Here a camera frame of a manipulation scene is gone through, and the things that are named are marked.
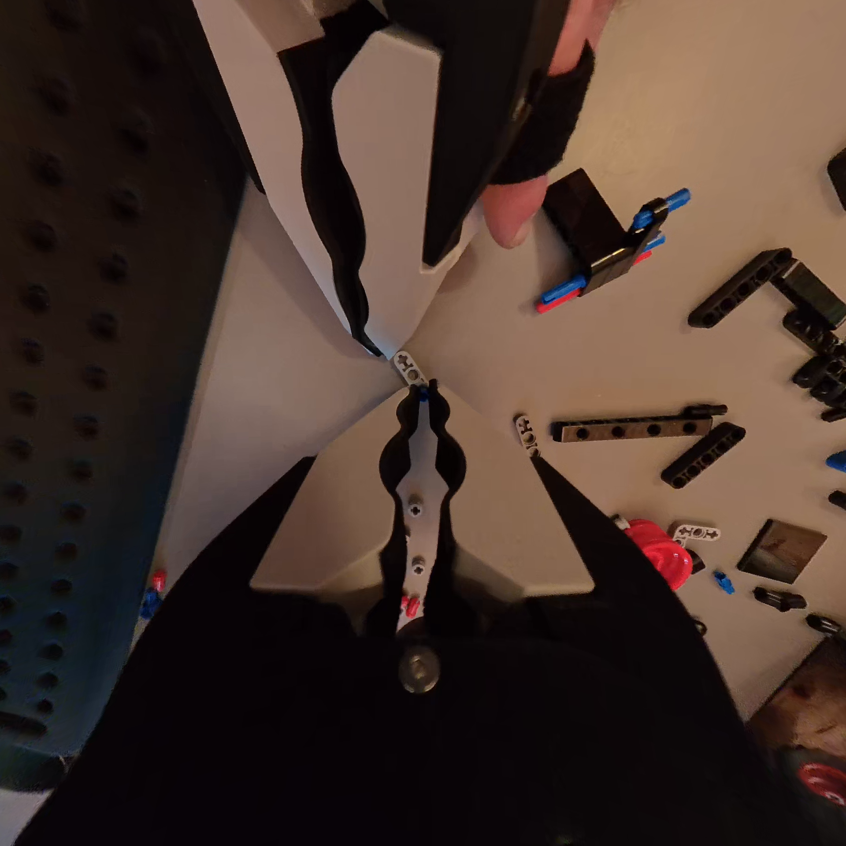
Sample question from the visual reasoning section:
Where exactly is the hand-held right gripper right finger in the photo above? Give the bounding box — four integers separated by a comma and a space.
426, 380, 596, 638

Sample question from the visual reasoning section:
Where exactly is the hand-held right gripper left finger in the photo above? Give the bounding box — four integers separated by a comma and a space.
250, 386, 420, 638

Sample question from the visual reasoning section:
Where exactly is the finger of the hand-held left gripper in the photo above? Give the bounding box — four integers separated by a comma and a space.
190, 0, 384, 358
330, 26, 481, 362

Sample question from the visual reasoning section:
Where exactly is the short black beam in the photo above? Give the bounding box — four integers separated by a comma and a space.
542, 168, 626, 263
661, 423, 747, 490

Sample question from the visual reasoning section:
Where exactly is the small beam and pins assembly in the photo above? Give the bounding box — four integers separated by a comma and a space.
535, 168, 692, 315

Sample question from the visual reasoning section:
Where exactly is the small Lego axle assembly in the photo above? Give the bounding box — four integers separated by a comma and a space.
582, 198, 669, 296

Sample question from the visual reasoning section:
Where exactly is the grey desk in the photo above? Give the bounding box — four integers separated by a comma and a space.
132, 0, 846, 846

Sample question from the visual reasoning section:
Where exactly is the person's left hand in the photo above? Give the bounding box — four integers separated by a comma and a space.
481, 0, 620, 250

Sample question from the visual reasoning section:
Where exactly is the red wheel hub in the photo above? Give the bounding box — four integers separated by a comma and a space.
611, 516, 694, 593

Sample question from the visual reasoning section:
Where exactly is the long black beam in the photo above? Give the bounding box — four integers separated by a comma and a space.
550, 404, 728, 444

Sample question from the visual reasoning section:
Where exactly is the black flat panel tile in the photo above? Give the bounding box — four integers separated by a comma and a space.
737, 519, 829, 584

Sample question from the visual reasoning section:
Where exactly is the black perforated connector brick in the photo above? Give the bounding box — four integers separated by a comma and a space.
783, 311, 846, 424

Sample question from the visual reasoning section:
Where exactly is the toy truck set box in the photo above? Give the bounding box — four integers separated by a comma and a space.
747, 634, 846, 846

